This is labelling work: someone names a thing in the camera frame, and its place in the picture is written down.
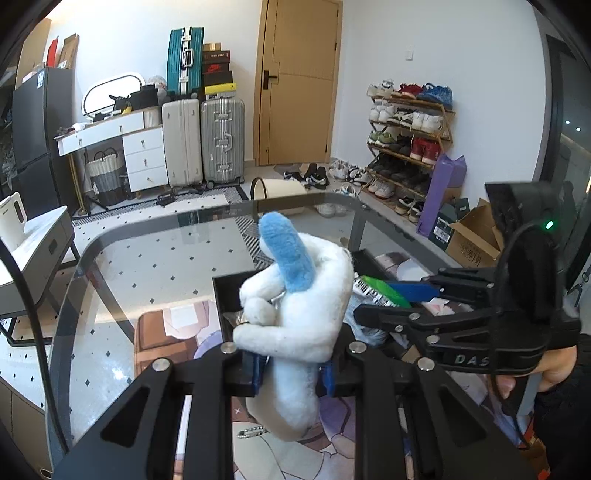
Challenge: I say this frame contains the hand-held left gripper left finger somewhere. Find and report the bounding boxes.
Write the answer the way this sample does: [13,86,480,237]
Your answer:
[53,342,266,480]

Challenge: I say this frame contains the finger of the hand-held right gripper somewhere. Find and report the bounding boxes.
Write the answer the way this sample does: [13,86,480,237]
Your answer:
[353,302,502,352]
[385,267,502,303]

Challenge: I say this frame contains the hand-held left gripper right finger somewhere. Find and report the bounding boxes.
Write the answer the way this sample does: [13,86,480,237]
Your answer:
[318,342,539,480]

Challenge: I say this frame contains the green and white snack packet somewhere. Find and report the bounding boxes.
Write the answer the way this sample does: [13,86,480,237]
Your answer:
[355,275,411,309]

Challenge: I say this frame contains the white and blue plush toy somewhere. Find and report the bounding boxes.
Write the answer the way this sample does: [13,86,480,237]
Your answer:
[232,211,355,443]

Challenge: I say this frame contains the black cardboard box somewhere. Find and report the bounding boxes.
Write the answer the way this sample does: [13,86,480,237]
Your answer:
[212,249,444,365]

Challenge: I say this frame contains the person's right hand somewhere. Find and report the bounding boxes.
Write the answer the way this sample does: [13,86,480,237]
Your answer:
[494,344,583,400]

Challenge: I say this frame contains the dark green box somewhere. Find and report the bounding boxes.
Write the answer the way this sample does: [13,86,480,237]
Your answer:
[429,216,455,252]

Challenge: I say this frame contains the open brown cardboard box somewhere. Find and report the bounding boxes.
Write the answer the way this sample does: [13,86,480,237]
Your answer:
[445,198,506,268]

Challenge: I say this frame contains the purple rolled mat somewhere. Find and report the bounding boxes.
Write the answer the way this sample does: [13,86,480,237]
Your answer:
[417,154,465,237]

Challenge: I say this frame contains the printed cartoon desk mat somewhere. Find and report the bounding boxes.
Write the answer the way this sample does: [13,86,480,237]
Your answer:
[134,251,532,480]

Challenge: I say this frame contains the scattered loose sneakers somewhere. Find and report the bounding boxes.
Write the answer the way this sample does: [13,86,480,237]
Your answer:
[274,159,370,217]

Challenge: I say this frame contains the white waste bin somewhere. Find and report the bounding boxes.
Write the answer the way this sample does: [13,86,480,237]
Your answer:
[250,178,308,214]

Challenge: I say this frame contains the wooden shoe rack with shoes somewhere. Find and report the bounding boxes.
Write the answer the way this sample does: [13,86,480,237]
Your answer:
[368,80,454,215]

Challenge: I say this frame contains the wooden door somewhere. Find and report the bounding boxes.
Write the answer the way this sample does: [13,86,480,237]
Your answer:
[253,0,343,167]

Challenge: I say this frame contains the silver suitcase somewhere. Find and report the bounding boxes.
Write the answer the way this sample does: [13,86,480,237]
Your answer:
[200,97,245,185]

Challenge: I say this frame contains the beige suitcase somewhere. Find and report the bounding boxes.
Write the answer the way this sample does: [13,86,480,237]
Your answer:
[161,98,204,188]

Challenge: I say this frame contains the wicker basket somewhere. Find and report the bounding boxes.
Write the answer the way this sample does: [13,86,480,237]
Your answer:
[87,148,127,207]

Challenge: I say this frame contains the grey side cabinet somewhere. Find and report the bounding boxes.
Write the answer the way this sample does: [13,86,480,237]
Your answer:
[0,205,84,347]

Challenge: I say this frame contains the white vanity desk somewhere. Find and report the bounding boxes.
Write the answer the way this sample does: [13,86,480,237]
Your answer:
[55,111,169,217]

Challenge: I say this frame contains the yellow and black shoe box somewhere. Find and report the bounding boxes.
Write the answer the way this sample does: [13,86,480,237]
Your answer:
[204,83,238,100]

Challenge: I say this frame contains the white electric kettle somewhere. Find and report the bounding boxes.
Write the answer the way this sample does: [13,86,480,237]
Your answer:
[0,191,27,252]

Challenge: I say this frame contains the black bag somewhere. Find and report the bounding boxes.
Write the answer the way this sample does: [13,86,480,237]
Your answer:
[127,85,160,112]

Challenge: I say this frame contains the oval white-framed mirror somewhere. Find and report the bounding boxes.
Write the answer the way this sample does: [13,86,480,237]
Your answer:
[82,70,145,118]

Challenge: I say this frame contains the teal suitcase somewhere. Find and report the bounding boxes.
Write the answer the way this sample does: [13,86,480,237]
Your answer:
[166,27,205,97]

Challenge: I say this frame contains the black refrigerator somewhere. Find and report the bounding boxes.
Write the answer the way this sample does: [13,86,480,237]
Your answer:
[11,67,75,210]

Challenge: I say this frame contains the flat cardboard sheets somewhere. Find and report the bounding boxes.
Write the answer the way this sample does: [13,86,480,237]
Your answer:
[16,18,79,88]

